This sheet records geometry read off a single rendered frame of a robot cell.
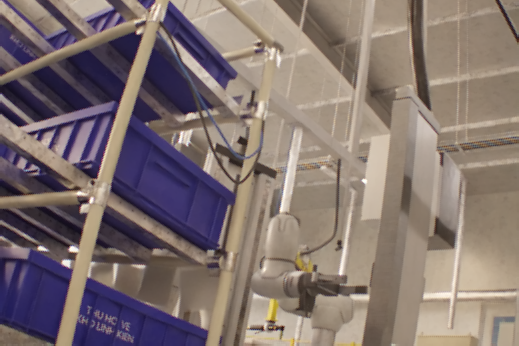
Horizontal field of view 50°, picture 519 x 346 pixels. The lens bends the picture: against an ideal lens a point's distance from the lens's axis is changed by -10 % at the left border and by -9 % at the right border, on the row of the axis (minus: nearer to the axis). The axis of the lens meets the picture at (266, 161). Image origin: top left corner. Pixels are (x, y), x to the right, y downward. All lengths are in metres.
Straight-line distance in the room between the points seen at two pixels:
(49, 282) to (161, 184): 0.33
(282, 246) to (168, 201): 0.78
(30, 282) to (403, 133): 1.12
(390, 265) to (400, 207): 0.17
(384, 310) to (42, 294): 0.87
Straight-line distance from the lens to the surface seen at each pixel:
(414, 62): 2.00
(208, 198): 1.40
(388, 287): 1.62
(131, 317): 1.36
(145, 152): 1.28
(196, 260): 1.41
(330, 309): 2.53
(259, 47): 1.65
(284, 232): 2.04
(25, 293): 1.19
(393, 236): 1.66
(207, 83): 1.49
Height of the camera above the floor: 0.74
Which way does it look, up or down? 23 degrees up
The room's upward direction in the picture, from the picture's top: 11 degrees clockwise
